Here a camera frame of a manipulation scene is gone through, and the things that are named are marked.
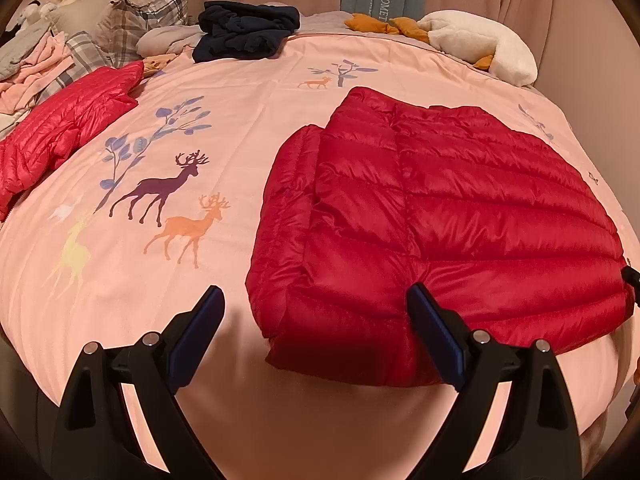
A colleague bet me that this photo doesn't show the pink clothes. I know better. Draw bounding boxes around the pink clothes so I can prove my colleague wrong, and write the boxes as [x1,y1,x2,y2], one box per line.
[0,31,77,113]

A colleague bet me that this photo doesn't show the navy garment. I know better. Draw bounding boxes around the navy garment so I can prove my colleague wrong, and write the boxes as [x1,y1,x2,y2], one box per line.
[192,1,301,64]

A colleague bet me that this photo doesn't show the light grey cloth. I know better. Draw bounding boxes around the light grey cloth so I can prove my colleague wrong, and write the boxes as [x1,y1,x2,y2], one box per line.
[136,24,207,58]

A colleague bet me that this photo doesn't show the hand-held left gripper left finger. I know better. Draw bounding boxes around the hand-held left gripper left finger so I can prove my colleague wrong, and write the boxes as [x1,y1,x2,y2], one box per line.
[50,285,227,480]

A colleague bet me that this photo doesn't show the white goose plush toy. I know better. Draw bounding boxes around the white goose plush toy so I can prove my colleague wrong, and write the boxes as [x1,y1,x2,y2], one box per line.
[345,9,539,87]

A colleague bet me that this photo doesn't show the grey garment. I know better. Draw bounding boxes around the grey garment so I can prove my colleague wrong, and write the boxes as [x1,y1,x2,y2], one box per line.
[0,21,53,78]

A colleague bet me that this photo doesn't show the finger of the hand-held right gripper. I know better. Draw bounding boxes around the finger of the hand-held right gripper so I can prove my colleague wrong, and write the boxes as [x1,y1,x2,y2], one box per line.
[621,266,640,308]

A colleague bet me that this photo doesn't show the pink deer printed duvet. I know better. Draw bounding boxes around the pink deer printed duvet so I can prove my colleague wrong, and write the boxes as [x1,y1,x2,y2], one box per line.
[0,25,640,480]

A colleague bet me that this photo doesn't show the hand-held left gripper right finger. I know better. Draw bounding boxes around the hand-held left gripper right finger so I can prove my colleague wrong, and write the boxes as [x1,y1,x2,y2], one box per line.
[406,282,583,480]

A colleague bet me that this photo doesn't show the grey bed sheet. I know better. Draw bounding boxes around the grey bed sheet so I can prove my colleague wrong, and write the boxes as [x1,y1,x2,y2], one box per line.
[287,10,501,78]

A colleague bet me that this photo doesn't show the white dog plush toy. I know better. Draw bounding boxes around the white dog plush toy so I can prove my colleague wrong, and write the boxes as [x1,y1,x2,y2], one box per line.
[10,0,86,28]

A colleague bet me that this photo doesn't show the orange cloth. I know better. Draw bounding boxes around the orange cloth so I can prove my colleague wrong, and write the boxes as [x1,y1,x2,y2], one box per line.
[143,54,176,76]

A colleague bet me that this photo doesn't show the plaid cloth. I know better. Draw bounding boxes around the plaid cloth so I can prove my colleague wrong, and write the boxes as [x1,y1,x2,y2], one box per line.
[47,30,110,107]

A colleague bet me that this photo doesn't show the plaid pillow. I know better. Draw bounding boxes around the plaid pillow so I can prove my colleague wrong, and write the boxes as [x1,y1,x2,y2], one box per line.
[95,0,197,68]

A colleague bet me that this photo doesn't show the light red down jacket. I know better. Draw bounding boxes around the light red down jacket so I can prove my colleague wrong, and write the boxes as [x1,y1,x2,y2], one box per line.
[0,60,145,222]

